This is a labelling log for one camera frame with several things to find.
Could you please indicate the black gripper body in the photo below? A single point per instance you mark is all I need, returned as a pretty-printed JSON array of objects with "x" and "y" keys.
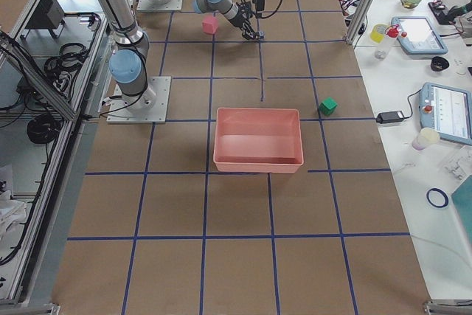
[{"x": 242, "y": 19}]

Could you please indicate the pink cube centre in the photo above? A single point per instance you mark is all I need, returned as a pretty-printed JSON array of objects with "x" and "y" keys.
[{"x": 210, "y": 25}]

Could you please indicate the pink plastic tray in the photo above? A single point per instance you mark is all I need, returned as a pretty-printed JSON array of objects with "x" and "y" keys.
[{"x": 258, "y": 140}]

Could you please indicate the green cube near gripper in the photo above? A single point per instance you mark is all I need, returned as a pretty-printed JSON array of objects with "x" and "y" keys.
[{"x": 328, "y": 106}]

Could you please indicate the teach pendant far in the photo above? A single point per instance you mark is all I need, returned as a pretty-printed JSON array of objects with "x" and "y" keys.
[{"x": 421, "y": 37}]

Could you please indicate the teach pendant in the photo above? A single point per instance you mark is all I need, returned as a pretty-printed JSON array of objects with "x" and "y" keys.
[
  {"x": 447, "y": 110},
  {"x": 421, "y": 37}
]

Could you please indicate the black power adapter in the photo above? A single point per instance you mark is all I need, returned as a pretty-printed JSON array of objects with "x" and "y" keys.
[{"x": 387, "y": 117}]

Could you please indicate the teach pendant near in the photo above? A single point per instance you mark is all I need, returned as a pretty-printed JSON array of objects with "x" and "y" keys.
[{"x": 447, "y": 110}]

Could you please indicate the aluminium frame post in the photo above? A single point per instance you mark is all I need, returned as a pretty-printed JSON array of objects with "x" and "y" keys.
[{"x": 365, "y": 1}]

